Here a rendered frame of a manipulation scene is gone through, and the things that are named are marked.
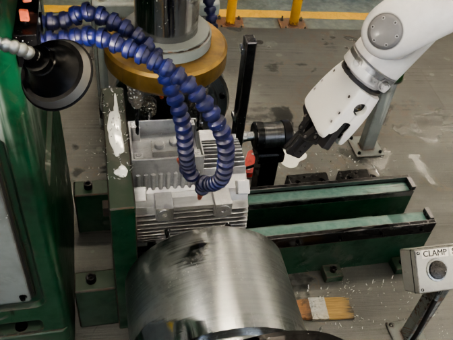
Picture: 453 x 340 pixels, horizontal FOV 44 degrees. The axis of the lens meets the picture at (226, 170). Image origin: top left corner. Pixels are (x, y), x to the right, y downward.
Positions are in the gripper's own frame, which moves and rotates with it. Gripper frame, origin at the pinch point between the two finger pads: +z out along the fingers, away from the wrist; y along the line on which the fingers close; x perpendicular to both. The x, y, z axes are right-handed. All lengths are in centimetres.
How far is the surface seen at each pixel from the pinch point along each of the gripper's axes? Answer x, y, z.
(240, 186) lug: 3.9, -0.8, 11.6
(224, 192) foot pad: 5.9, -1.0, 14.0
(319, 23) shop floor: -150, 235, 48
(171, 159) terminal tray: 17.0, 1.2, 12.6
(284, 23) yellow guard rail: -129, 234, 59
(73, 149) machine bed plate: 16, 43, 52
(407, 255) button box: -18.7, -17.1, 1.2
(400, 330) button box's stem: -37.8, -17.3, 19.9
